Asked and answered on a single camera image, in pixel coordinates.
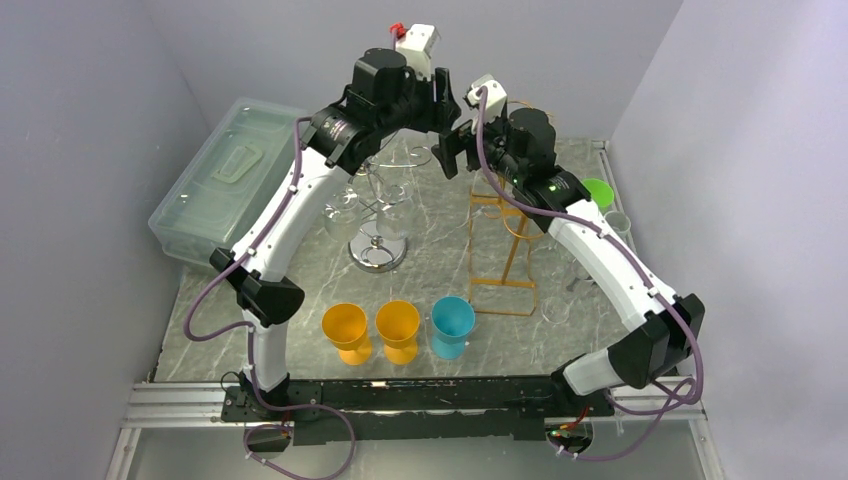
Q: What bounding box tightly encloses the blue plastic wine glass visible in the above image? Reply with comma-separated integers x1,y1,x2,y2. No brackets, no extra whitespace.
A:
431,296,476,360

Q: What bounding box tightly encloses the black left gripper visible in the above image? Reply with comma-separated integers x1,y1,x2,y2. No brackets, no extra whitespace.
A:
377,65,462,139

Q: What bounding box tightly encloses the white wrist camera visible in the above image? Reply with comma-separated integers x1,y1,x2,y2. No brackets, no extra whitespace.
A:
464,74,508,111
389,22,440,81

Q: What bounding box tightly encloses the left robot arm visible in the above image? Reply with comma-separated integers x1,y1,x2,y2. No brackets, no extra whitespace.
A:
210,46,460,420

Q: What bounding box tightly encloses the orange plastic wine glass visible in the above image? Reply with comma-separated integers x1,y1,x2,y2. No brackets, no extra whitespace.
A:
321,303,372,366
376,300,420,365

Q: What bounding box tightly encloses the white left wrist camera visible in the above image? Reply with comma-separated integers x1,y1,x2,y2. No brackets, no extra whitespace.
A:
389,22,440,81

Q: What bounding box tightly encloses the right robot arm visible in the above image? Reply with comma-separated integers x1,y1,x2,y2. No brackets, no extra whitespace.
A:
434,108,705,415

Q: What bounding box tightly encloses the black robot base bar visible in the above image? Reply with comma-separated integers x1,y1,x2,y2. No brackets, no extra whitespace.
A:
220,375,613,446

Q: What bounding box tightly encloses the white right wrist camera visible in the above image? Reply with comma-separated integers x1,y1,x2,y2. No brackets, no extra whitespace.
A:
464,74,508,111

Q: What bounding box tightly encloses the translucent green storage box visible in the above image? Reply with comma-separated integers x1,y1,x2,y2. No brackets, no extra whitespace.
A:
148,97,306,268

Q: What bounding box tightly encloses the green plastic wine glass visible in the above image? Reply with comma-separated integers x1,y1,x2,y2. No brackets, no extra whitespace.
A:
582,178,615,212

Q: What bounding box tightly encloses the chrome wire glass rack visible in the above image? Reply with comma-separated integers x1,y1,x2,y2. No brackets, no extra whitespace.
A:
348,132,437,273

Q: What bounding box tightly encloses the gold wire glass rack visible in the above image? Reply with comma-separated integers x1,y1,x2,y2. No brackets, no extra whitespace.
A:
467,178,542,317

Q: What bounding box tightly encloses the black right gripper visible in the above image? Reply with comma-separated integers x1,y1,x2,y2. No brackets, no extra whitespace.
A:
431,108,525,185

